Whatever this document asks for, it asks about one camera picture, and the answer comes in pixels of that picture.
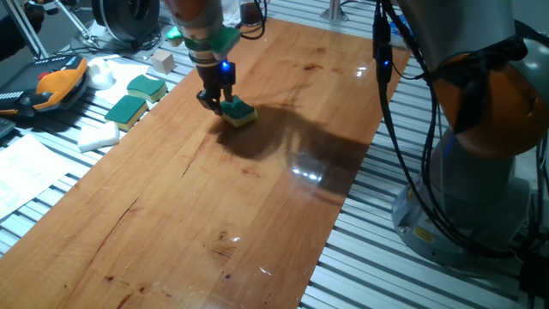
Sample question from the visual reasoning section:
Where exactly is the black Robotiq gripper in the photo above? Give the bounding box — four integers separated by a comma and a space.
196, 62, 237, 116

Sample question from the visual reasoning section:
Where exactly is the thin metal rod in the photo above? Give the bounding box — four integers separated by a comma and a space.
53, 0, 100, 48

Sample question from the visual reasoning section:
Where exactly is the wavy green yellow sponge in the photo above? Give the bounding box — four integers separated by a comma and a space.
126, 74, 169, 104

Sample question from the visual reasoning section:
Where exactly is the person hand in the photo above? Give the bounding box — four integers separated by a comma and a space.
23, 0, 59, 18

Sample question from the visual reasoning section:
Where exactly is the small wooden cube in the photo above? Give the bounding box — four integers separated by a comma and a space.
150, 49, 178, 76

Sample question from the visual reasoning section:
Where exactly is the glass cup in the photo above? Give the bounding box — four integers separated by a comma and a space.
238, 0, 265, 27

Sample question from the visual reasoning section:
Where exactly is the white paper sheet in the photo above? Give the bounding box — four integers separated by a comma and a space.
0, 133, 72, 220
87, 58, 152, 106

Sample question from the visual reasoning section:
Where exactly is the glossy wooden board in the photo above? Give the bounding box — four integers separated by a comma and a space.
0, 16, 412, 309

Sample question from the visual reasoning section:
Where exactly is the small white cup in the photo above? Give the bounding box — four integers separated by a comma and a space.
87, 58, 115, 91

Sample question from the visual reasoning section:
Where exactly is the black round spool device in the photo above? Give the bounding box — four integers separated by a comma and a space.
90, 0, 160, 44

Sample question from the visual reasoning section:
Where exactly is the white foam block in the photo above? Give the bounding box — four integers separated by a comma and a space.
77, 121, 121, 154

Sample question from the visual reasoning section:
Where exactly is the orange black teach pendant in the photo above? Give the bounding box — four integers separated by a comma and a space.
0, 54, 91, 118

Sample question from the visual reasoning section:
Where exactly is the blue tissue packet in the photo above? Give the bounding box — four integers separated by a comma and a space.
388, 15, 413, 51

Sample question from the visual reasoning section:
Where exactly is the person in dark clothes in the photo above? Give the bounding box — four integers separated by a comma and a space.
0, 8, 44, 64

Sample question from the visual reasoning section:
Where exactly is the black computer keyboard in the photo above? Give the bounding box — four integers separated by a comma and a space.
0, 118, 17, 141

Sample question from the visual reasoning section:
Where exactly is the aluminium frame bar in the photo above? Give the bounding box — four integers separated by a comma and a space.
3, 0, 49, 60
320, 0, 349, 22

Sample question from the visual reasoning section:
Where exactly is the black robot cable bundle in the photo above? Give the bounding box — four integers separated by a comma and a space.
238, 0, 549, 263

